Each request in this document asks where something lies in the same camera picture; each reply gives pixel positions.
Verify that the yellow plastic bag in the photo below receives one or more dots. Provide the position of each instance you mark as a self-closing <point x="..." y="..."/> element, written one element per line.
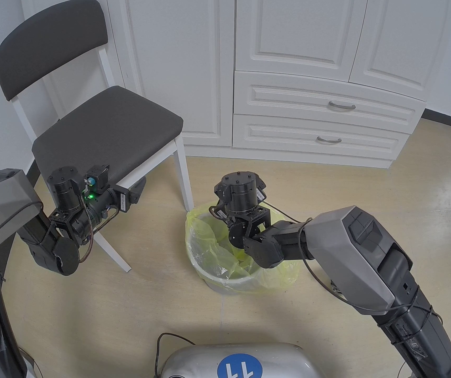
<point x="205" y="242"/>

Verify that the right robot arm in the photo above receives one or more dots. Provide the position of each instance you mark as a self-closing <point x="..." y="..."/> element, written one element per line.
<point x="347" y="250"/>

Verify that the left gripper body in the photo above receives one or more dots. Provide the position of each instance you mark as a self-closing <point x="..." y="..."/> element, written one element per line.
<point x="107" y="207"/>

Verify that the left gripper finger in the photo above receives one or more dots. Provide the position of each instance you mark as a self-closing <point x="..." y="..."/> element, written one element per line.
<point x="137" y="193"/>

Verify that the white chair dark grey cushions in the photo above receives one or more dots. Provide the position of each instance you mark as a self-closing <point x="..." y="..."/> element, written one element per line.
<point x="52" y="41"/>

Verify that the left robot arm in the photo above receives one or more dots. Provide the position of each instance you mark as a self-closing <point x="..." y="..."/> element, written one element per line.
<point x="5" y="207"/>

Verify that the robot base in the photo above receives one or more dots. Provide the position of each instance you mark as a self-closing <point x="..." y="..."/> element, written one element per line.
<point x="194" y="362"/>

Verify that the white wardrobe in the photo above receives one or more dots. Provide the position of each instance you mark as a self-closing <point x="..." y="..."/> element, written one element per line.
<point x="296" y="22"/>

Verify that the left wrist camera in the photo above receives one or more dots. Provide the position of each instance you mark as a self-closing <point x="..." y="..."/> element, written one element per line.
<point x="98" y="177"/>

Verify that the white trash bin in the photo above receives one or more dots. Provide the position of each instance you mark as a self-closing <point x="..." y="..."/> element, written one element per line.
<point x="225" y="286"/>

